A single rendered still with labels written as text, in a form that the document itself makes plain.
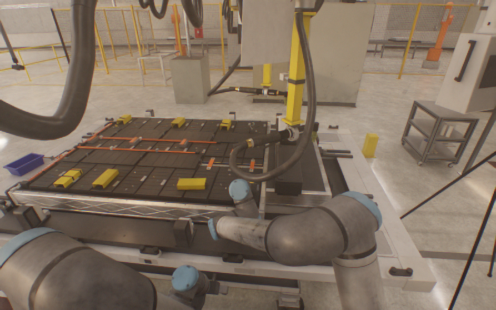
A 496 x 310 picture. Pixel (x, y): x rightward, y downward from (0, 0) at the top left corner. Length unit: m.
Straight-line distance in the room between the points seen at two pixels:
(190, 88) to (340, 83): 3.42
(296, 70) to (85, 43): 0.86
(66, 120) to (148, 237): 1.09
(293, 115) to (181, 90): 5.07
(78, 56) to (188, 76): 5.55
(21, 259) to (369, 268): 0.66
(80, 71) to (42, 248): 0.29
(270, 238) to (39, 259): 0.42
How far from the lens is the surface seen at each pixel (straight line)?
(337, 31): 5.79
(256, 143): 1.14
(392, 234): 1.62
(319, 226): 0.55
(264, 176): 0.84
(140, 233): 1.49
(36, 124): 0.41
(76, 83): 0.45
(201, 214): 1.39
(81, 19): 0.48
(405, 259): 1.51
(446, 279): 2.76
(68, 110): 0.44
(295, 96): 1.17
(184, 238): 1.29
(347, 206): 0.60
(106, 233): 1.57
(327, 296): 2.25
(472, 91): 3.56
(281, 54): 1.03
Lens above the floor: 1.89
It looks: 30 degrees down
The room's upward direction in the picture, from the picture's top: 1 degrees counter-clockwise
